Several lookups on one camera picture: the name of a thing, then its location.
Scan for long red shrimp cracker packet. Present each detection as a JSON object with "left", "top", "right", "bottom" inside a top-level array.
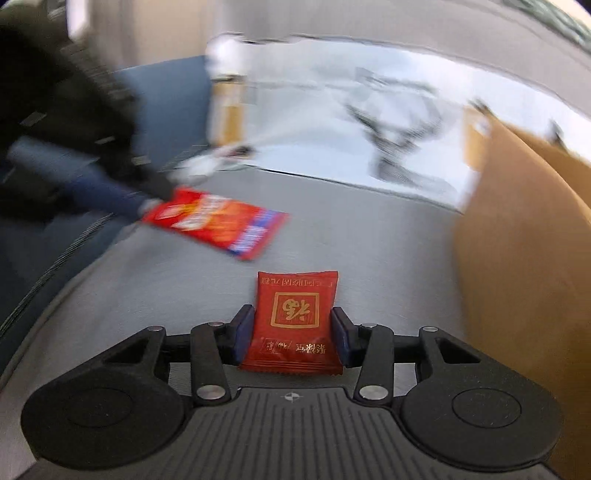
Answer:
[{"left": 142, "top": 187, "right": 287, "bottom": 260}]

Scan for small red square snack packet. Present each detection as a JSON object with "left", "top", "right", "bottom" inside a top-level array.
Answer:
[{"left": 240, "top": 271, "right": 342, "bottom": 375}]

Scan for grey deer print cover cloth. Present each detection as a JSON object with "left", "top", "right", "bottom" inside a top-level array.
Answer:
[{"left": 0, "top": 0, "right": 591, "bottom": 480}]

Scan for brown cardboard box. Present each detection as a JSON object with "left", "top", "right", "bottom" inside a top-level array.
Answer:
[{"left": 454, "top": 108, "right": 591, "bottom": 479}]

